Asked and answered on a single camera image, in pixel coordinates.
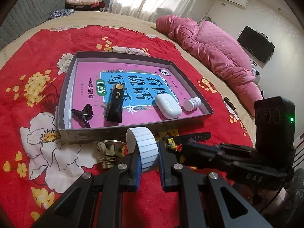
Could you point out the grey quilted headboard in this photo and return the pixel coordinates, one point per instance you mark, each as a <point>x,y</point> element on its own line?
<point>25,15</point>

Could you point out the blue patterned cloth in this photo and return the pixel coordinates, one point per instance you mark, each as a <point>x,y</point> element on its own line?
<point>60,13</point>

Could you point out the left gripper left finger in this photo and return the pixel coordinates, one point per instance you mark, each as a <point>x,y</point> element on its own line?
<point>95,201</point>

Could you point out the folded clothes pile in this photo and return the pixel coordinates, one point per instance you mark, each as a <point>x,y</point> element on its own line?
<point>88,5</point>

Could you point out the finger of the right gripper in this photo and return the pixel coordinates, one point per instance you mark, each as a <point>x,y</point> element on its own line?
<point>221,148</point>
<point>209,156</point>

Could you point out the black wall television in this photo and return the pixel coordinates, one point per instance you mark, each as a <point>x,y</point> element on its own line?
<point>256,43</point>

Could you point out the pink Chinese workbook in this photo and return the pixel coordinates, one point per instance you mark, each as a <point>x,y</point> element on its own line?
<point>94,82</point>

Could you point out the pink quilted duvet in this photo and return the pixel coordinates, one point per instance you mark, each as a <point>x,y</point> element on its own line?
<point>218,51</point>

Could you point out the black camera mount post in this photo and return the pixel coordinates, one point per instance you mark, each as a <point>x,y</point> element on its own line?
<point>275,123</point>

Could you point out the red floral blanket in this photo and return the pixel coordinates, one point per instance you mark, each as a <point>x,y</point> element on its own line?
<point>36,166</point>

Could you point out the person's right hand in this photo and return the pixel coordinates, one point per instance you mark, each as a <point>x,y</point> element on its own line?
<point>288,202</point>

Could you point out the grey cardboard box tray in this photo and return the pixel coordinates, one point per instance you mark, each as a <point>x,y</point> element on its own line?
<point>71,129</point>

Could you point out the black gold lighter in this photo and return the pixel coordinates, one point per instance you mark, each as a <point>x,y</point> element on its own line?
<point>114,109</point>

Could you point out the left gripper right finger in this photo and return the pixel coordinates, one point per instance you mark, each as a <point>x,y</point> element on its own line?
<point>205,200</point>

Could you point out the small white pill bottle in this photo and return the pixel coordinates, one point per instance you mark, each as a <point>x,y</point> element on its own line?
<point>191,104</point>

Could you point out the gold glass knob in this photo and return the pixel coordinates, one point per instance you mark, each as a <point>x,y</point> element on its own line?
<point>112,152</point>

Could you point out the white earbuds case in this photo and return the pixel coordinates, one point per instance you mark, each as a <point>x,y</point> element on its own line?
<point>168,106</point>

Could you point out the black hair claw clip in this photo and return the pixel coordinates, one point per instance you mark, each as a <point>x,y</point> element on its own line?
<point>84,115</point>

